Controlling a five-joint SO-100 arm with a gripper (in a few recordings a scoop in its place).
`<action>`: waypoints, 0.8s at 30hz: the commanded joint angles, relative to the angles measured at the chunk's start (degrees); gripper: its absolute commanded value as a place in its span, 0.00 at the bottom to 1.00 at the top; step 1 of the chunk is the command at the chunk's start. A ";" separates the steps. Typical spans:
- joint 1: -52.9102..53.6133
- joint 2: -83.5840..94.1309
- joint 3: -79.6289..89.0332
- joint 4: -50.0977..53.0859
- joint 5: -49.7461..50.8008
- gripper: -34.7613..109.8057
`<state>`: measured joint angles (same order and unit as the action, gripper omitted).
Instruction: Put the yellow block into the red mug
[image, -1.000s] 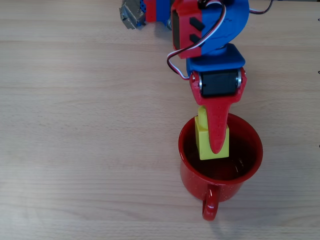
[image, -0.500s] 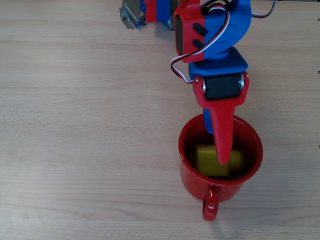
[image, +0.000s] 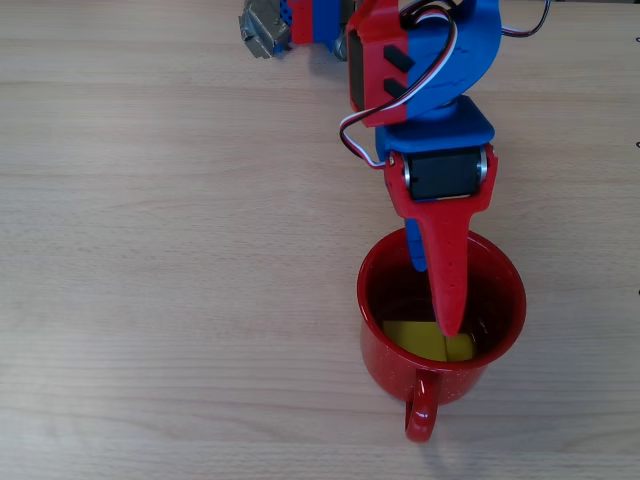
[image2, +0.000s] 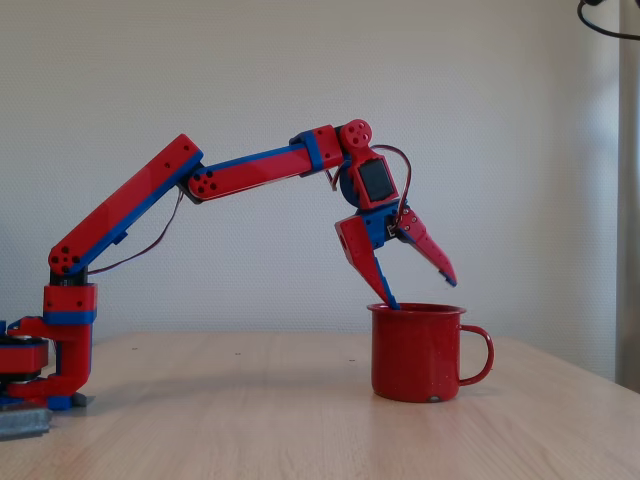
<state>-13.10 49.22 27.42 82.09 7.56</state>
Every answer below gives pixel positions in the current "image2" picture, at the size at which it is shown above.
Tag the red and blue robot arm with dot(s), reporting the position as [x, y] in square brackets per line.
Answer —
[125, 205]

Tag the grey metal table clamp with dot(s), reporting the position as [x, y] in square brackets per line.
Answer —
[22, 425]

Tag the red and blue gripper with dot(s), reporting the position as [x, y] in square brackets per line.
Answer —
[367, 234]

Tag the red enamel mug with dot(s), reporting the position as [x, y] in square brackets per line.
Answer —
[415, 355]

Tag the small grey base wedge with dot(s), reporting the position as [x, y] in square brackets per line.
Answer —
[84, 400]

